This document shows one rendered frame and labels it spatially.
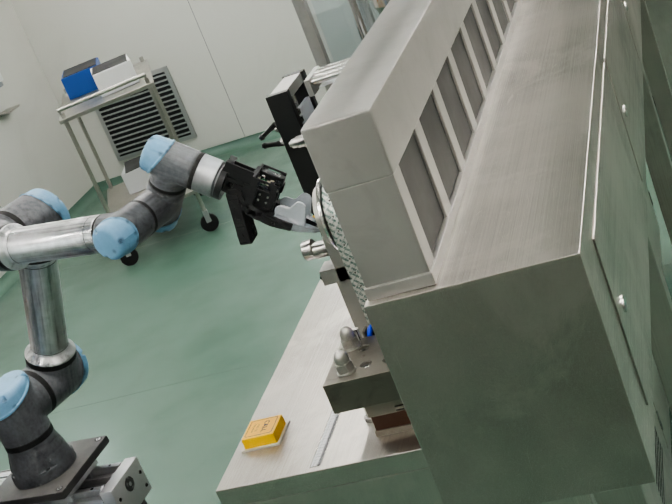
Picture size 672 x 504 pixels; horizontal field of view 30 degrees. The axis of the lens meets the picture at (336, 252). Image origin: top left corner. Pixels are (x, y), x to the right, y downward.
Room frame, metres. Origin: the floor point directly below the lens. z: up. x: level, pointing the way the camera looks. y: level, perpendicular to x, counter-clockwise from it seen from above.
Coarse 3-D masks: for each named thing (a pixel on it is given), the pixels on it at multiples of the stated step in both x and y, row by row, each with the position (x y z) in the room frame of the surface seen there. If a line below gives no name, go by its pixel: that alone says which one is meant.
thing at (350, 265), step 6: (348, 264) 2.20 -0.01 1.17; (354, 264) 2.19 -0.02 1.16; (348, 270) 2.20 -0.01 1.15; (354, 270) 2.20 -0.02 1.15; (354, 276) 2.20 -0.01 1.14; (360, 276) 2.19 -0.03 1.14; (354, 282) 2.20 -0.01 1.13; (360, 282) 2.19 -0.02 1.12; (354, 288) 2.20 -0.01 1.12; (360, 288) 2.20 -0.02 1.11; (360, 294) 2.20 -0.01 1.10; (360, 300) 2.20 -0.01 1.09; (366, 300) 2.20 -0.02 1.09; (366, 318) 2.20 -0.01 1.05
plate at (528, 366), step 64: (576, 0) 2.32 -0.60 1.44; (512, 64) 2.06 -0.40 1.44; (576, 64) 1.91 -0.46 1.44; (640, 64) 2.70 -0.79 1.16; (512, 128) 1.72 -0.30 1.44; (576, 128) 1.61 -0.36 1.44; (640, 128) 2.23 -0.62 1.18; (512, 192) 1.47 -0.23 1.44; (576, 192) 1.39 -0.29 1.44; (640, 192) 1.91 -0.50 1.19; (448, 256) 1.35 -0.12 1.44; (512, 256) 1.28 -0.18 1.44; (576, 256) 1.22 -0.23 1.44; (640, 256) 1.67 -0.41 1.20; (384, 320) 1.30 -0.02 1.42; (448, 320) 1.28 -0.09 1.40; (512, 320) 1.25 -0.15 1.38; (576, 320) 1.23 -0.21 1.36; (640, 320) 1.47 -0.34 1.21; (448, 384) 1.29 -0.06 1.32; (512, 384) 1.26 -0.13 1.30; (576, 384) 1.24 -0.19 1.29; (640, 384) 1.32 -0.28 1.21; (448, 448) 1.30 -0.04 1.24; (512, 448) 1.27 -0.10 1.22; (576, 448) 1.25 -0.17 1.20; (640, 448) 1.22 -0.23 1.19
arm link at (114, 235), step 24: (0, 216) 2.56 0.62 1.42; (96, 216) 2.32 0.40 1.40; (120, 216) 2.27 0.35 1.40; (144, 216) 2.29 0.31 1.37; (0, 240) 2.46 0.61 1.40; (24, 240) 2.42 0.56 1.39; (48, 240) 2.37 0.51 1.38; (72, 240) 2.33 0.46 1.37; (96, 240) 2.26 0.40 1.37; (120, 240) 2.23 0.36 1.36; (0, 264) 2.46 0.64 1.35; (24, 264) 2.48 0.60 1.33
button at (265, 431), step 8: (272, 416) 2.22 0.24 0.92; (280, 416) 2.21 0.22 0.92; (256, 424) 2.21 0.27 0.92; (264, 424) 2.20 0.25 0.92; (272, 424) 2.19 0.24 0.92; (280, 424) 2.19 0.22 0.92; (248, 432) 2.19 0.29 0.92; (256, 432) 2.18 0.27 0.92; (264, 432) 2.17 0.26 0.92; (272, 432) 2.16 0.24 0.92; (280, 432) 2.18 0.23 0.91; (248, 440) 2.17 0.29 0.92; (256, 440) 2.16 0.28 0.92; (264, 440) 2.16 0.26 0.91; (272, 440) 2.15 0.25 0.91; (248, 448) 2.17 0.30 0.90
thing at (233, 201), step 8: (232, 200) 2.30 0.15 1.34; (232, 208) 2.31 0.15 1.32; (240, 208) 2.30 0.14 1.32; (232, 216) 2.31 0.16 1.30; (240, 216) 2.30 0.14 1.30; (248, 216) 2.32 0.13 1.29; (240, 224) 2.31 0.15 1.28; (248, 224) 2.31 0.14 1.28; (240, 232) 2.31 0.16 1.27; (248, 232) 2.30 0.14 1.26; (256, 232) 2.33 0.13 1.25; (240, 240) 2.31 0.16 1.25; (248, 240) 2.31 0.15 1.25
